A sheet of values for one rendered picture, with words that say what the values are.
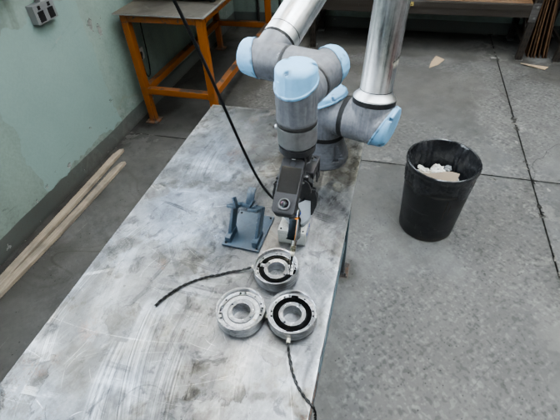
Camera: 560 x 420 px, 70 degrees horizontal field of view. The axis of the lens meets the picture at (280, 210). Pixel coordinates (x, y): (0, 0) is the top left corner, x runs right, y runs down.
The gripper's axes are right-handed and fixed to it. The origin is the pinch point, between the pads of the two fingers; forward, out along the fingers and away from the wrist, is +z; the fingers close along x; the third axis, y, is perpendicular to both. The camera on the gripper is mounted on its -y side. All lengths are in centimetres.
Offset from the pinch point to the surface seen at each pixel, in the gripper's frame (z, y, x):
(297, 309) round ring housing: 11.3, -14.3, -4.2
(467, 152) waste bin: 52, 116, -52
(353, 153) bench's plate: 13.1, 47.3, -5.7
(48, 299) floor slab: 93, 9, 125
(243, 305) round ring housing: 11.1, -16.6, 7.2
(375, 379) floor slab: 93, 14, -27
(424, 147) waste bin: 53, 117, -32
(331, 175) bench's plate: 13.1, 34.7, -1.1
